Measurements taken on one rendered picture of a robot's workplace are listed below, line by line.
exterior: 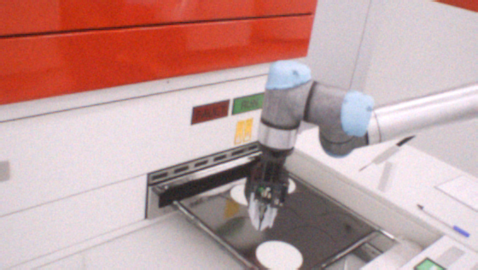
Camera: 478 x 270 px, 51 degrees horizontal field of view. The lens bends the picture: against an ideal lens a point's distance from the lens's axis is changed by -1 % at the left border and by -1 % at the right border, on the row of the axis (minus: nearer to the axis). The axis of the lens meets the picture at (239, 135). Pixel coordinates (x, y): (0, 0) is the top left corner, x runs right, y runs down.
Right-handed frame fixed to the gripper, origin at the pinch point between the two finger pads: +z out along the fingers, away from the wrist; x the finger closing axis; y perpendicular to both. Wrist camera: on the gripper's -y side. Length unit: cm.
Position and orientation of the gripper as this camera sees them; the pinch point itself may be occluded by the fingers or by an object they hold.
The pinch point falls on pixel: (259, 222)
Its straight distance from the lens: 107.1
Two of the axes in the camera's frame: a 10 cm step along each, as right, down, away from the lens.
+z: -1.4, 8.9, 4.3
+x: 9.9, 1.5, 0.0
